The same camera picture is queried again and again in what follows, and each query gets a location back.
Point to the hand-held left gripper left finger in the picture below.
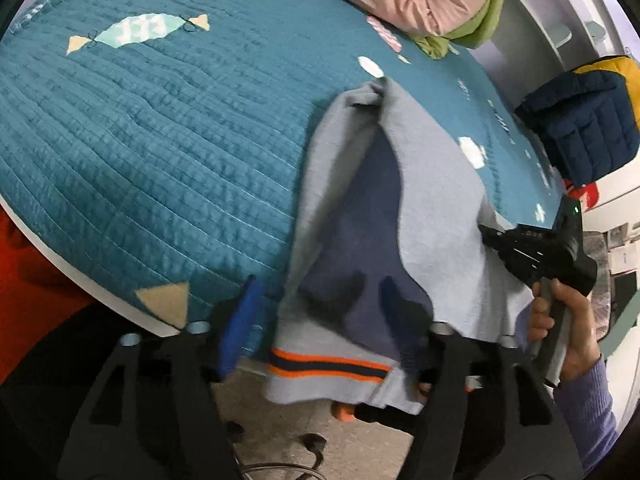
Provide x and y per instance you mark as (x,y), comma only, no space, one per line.
(245,325)

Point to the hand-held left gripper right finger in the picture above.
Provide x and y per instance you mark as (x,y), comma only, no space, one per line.
(450,360)

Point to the orange object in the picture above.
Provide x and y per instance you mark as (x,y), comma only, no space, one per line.
(345,411)

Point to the teal quilted bed cover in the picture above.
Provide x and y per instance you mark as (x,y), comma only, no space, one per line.
(150,135)

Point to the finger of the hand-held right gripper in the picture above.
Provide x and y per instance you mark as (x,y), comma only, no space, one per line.
(492,240)

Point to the person's right hand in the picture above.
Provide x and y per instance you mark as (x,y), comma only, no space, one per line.
(582,325)

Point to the red cloth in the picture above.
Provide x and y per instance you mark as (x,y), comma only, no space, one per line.
(30,300)

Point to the person's right forearm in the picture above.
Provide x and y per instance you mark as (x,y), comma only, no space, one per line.
(590,410)

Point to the grey jacket with navy sleeves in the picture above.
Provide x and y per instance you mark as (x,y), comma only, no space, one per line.
(440,200)

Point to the yellow and navy puffer jacket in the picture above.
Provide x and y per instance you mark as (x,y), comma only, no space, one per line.
(585,120)

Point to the lilac wall shelf unit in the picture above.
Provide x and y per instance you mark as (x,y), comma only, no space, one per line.
(540,20)

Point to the red cartoon bag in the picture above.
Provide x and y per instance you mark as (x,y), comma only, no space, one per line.
(587,194)

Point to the green duvet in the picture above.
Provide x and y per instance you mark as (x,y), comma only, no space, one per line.
(480,25)

